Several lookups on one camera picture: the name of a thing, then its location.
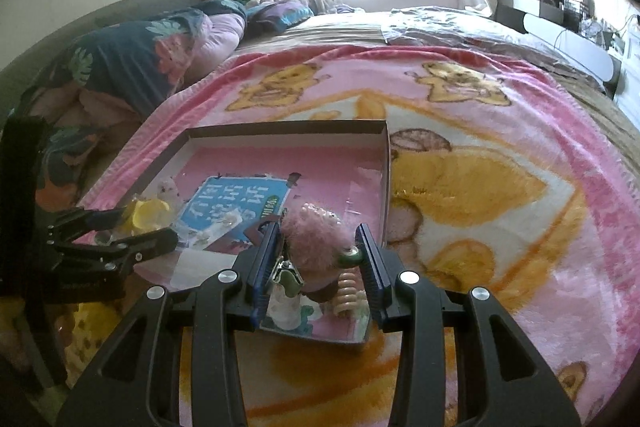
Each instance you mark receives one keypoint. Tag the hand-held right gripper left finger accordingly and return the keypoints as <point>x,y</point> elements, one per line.
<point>265,272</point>

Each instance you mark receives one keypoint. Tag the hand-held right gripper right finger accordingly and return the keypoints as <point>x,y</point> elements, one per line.
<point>374,277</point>

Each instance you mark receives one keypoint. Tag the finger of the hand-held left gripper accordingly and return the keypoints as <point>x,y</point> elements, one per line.
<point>155,241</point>
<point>107,216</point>

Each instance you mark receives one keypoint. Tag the green hair clip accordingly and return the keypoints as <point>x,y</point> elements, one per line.
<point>289,281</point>

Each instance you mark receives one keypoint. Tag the yellow plastic clip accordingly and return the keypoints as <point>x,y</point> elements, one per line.
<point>150,213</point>

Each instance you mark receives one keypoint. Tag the clear plastic bag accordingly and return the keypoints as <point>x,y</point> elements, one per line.
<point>210,232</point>

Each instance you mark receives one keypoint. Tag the shallow cardboard box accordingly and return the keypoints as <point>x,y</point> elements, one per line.
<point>280,132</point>

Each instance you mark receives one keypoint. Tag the white plush ornament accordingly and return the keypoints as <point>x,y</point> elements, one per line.
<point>167,191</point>

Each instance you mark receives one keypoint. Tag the small dark clip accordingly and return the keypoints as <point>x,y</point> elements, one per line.
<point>293,180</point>

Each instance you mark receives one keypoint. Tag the pink book blue label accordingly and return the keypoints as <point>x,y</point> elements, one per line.
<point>325,167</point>

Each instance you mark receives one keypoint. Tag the pink printed blanket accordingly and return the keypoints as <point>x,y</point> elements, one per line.
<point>500,207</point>

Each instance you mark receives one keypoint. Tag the dark floral quilt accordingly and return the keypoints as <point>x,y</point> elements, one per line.
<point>120,52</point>

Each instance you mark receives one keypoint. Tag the grey padded headboard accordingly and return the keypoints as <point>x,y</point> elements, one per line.
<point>90,14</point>

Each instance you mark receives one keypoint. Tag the grey crumpled sheet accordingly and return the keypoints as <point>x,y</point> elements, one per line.
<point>440,27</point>

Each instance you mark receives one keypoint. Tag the purple pillow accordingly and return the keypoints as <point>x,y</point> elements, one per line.
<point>285,13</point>

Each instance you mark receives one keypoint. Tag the black and white shelf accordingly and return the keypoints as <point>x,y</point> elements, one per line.
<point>540,2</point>

